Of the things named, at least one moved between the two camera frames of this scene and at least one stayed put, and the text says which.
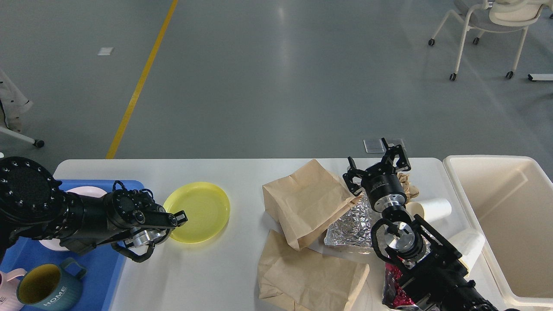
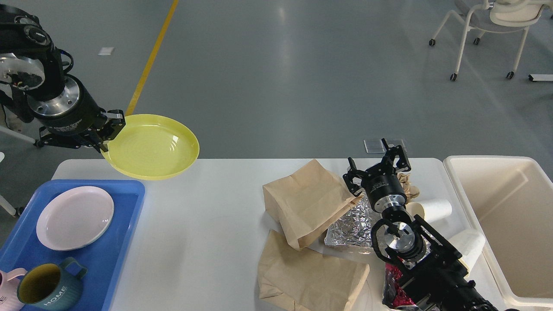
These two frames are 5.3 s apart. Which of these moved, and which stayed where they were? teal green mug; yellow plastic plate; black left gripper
Moved: yellow plastic plate; black left gripper
Stayed: teal green mug
